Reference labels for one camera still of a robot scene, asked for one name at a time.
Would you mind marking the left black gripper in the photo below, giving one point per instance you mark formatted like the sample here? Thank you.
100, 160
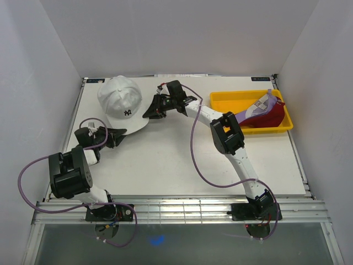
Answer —
115, 137

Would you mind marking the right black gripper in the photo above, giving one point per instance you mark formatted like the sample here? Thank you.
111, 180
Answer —
155, 110

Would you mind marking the white baseball cap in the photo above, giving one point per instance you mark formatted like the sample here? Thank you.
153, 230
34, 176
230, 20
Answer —
122, 102

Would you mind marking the lavender cap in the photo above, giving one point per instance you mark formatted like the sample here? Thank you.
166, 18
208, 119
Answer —
261, 107

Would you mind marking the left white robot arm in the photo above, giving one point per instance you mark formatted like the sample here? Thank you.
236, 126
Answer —
70, 176

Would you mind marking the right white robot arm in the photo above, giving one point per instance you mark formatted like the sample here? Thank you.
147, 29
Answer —
227, 137

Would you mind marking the yellow plastic tray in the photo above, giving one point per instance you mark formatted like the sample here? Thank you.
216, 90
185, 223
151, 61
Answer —
237, 101

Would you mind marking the red cap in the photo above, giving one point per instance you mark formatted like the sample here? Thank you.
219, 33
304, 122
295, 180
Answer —
272, 119

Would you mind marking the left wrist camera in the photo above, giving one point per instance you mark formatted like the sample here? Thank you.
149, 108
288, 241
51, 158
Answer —
90, 125

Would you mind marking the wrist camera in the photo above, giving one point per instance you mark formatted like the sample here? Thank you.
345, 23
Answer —
90, 125
162, 89

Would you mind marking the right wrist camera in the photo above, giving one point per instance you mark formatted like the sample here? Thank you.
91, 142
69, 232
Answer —
162, 89

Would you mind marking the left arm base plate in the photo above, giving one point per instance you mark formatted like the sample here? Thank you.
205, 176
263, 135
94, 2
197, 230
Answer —
124, 212

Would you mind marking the aluminium frame rail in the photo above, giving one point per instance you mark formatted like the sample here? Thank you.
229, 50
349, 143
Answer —
187, 211

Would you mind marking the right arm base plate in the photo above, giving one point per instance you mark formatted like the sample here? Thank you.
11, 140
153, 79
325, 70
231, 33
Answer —
245, 211

